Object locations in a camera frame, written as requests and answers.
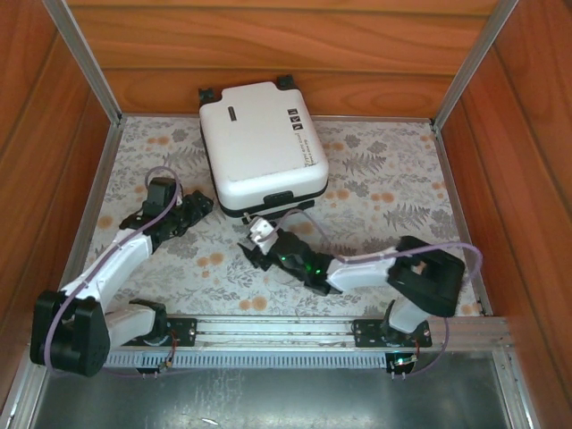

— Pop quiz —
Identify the small white hard-shell suitcase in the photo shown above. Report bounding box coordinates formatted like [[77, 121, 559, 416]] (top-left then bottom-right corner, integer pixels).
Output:
[[198, 74, 332, 226]]

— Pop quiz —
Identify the aluminium edge strip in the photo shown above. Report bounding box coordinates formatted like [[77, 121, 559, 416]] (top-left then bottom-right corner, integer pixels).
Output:
[[49, 121, 122, 315], [431, 121, 488, 316]]

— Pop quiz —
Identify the floral print table mat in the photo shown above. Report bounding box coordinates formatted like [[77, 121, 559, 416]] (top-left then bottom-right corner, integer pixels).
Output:
[[55, 114, 487, 316]]

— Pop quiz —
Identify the metal sheet panel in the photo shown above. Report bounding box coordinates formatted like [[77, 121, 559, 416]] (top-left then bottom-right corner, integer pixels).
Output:
[[26, 366, 516, 429]]

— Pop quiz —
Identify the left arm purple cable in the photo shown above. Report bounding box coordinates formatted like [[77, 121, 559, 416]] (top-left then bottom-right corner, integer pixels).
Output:
[[42, 165, 185, 382]]

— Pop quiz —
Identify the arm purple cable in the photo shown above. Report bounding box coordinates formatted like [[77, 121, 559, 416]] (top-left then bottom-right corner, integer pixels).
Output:
[[42, 165, 185, 382], [274, 207, 486, 382]]

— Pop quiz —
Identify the aluminium mounting rail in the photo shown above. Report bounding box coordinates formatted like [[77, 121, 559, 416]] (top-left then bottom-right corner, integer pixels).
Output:
[[29, 312, 514, 357]]

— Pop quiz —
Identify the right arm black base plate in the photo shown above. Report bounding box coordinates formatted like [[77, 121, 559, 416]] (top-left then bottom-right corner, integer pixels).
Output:
[[350, 315, 433, 350]]

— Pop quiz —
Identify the grey slotted cable duct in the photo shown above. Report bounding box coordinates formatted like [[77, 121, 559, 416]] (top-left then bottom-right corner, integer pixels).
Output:
[[105, 350, 391, 371]]

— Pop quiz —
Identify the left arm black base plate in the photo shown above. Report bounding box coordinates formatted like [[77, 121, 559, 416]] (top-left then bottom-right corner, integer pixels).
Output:
[[147, 315, 199, 349]]

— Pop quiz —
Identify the thin wire with LED board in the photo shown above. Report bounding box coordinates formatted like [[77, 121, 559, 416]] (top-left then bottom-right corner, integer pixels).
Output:
[[387, 341, 422, 382]]

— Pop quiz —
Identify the thin wire with connector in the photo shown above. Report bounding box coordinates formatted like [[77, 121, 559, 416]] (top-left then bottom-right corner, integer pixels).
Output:
[[156, 328, 180, 374]]

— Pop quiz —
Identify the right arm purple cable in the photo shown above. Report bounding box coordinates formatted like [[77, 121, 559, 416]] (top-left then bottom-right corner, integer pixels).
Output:
[[274, 207, 486, 382]]

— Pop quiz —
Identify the aluminium frame post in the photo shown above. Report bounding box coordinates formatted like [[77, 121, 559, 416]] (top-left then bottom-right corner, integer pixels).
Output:
[[43, 0, 124, 130], [430, 0, 520, 132]]

